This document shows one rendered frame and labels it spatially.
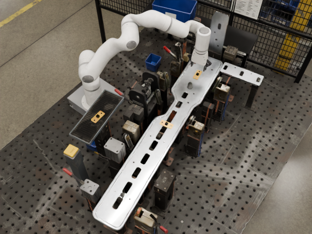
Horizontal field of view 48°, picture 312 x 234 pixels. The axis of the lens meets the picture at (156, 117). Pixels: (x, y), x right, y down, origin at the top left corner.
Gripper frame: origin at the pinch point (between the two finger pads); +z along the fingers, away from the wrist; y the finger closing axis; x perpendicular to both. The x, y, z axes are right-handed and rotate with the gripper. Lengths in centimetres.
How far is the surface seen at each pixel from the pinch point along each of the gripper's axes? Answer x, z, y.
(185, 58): 6.3, 3.7, -12.4
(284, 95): 38, 37, 60
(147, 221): -107, 3, 21
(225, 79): 6.9, 9.8, 18.4
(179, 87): -15.8, 8.2, -5.5
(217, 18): 26.5, -21.0, -0.4
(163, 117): -42.6, 8.4, -4.1
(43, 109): -28, 110, -143
